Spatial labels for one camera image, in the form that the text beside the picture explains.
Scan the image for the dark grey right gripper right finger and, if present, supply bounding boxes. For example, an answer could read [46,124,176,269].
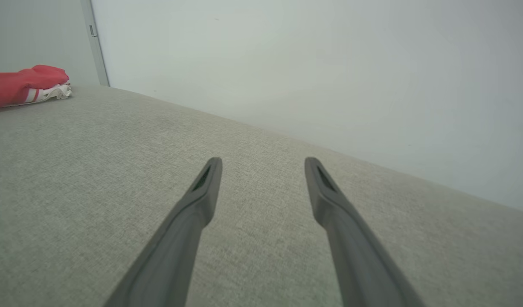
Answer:
[304,157,425,307]

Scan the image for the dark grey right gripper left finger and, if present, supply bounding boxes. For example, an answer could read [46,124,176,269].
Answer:
[104,157,223,307]

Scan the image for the red and white basketball jersey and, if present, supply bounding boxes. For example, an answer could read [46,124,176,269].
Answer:
[0,65,73,110]

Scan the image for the grey metal door frame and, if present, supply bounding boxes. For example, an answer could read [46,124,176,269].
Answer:
[80,0,111,87]

